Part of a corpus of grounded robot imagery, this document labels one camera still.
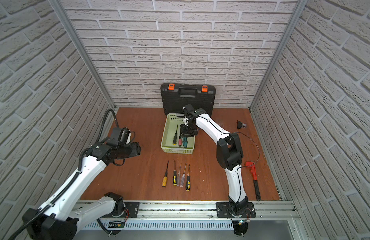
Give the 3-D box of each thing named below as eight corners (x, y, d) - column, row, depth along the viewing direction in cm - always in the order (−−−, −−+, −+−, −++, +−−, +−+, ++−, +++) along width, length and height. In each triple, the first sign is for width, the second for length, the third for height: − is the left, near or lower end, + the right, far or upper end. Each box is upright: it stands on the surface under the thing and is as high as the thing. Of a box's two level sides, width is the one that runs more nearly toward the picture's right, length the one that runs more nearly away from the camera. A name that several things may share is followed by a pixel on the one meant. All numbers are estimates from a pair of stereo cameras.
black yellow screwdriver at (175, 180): (173, 185, 83) (173, 184, 81) (173, 161, 92) (173, 160, 90) (177, 185, 83) (177, 184, 82) (177, 161, 92) (176, 160, 91)
